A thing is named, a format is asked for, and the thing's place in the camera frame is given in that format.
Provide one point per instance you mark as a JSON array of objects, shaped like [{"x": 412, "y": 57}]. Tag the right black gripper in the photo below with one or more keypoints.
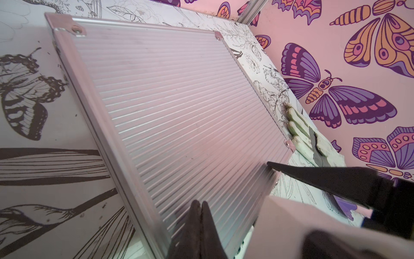
[{"x": 392, "y": 201}]

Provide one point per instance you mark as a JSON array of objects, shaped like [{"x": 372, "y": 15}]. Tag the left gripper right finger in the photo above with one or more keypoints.
[{"x": 211, "y": 247}]

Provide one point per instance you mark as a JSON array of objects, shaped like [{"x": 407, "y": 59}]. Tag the aluminium poker case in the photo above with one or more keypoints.
[{"x": 176, "y": 119}]

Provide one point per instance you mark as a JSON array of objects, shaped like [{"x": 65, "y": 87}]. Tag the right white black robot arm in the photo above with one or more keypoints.
[{"x": 287, "y": 229}]

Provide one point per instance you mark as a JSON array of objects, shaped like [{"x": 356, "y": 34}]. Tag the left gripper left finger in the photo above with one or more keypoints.
[{"x": 188, "y": 244}]

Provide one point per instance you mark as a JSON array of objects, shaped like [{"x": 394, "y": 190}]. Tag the white green work glove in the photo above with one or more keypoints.
[{"x": 310, "y": 143}]

